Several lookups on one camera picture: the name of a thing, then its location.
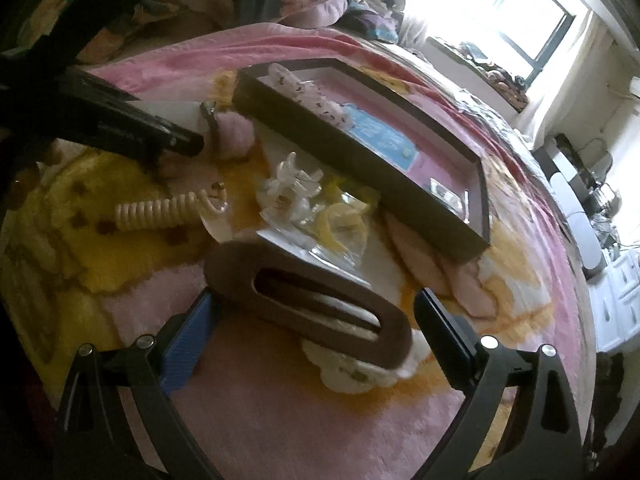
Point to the white floral scrunchie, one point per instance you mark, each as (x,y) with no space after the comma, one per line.
(305,91)

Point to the white curtain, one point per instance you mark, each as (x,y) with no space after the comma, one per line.
(575,85)
(425,15)

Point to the white clear hair claw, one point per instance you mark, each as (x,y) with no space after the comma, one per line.
(295,180)

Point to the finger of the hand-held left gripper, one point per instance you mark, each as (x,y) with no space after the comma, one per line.
(150,135)
(95,87)

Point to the pile of assorted clutter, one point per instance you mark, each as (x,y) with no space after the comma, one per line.
(500,77)

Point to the white rounded panel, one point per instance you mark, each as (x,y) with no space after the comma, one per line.
(580,230)

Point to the window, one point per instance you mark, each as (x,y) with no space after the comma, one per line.
(515,15)

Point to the purple blue pillow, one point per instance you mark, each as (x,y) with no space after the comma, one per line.
(375,27)

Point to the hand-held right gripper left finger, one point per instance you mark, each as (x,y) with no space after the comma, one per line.
(185,345)

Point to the pink fluffy hair clip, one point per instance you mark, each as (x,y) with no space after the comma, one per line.
(235,132)

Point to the brown box with pink inside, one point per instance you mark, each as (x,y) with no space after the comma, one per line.
(350,160)

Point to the small clear plastic packet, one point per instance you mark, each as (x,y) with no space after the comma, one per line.
(447,195)

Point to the dark teal floral quilt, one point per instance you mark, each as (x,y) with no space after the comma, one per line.
(125,15)

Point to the blue card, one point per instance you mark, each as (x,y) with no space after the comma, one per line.
(380,132)

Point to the pink bear printed blanket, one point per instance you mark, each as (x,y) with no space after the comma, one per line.
(300,420)

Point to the white drawer cabinet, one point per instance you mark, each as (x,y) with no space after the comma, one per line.
(617,300)

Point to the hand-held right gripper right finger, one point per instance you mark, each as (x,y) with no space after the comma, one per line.
(445,340)

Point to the brown oval hair claw clip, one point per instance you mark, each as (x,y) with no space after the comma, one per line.
(230,270)

